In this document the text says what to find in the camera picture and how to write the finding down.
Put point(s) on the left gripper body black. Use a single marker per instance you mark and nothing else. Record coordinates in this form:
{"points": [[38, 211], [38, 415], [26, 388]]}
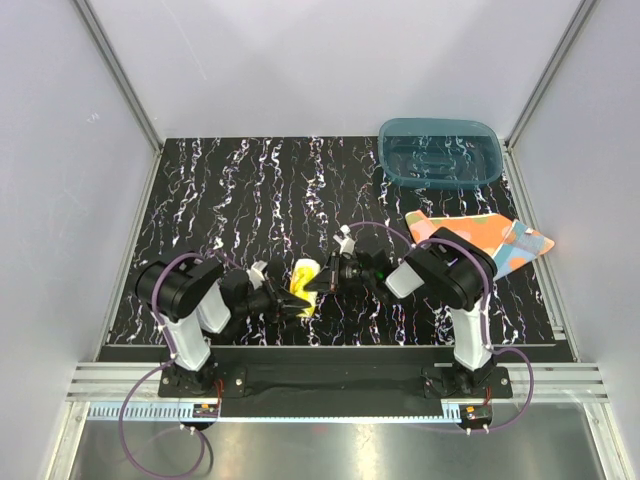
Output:
{"points": [[260, 301]]}

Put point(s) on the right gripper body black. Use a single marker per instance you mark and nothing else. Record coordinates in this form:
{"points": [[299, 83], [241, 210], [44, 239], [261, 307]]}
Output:
{"points": [[350, 273]]}

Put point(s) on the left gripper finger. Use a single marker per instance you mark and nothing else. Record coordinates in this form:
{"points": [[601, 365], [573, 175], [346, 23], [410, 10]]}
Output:
{"points": [[287, 312], [287, 300]]}

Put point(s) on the yellow crocodile towel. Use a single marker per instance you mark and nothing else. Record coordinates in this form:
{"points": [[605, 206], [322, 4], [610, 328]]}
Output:
{"points": [[304, 271]]}

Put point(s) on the orange blue dotted towel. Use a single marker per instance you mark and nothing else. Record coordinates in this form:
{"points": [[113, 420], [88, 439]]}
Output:
{"points": [[511, 243]]}

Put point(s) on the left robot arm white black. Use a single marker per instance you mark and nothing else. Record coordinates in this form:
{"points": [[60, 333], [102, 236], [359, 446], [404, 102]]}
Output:
{"points": [[191, 296]]}

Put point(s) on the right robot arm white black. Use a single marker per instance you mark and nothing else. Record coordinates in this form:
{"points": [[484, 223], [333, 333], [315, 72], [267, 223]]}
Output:
{"points": [[445, 265]]}

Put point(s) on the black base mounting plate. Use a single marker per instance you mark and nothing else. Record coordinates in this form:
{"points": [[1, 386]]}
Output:
{"points": [[423, 356]]}

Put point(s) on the teal transparent plastic bin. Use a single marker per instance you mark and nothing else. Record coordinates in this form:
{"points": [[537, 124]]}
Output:
{"points": [[443, 154]]}

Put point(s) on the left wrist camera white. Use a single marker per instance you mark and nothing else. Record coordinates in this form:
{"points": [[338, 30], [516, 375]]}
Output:
{"points": [[258, 274]]}

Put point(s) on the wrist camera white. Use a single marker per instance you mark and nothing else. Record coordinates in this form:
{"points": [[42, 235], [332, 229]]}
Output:
{"points": [[344, 240], [258, 274]]}

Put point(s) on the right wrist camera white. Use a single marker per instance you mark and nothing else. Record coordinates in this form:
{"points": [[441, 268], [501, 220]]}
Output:
{"points": [[344, 240]]}

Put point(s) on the slotted cable duct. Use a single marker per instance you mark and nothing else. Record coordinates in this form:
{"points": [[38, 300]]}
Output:
{"points": [[427, 412]]}

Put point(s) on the right aluminium frame post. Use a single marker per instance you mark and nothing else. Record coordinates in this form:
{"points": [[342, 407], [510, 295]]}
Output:
{"points": [[577, 23]]}

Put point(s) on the aluminium frame post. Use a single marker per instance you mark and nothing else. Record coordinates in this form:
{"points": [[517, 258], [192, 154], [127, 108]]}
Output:
{"points": [[109, 56], [577, 23]]}

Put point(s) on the aluminium front rail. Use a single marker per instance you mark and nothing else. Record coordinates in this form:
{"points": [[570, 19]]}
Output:
{"points": [[512, 382]]}

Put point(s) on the left aluminium frame post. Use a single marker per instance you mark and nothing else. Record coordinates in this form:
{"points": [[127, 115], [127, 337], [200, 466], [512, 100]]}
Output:
{"points": [[109, 56]]}

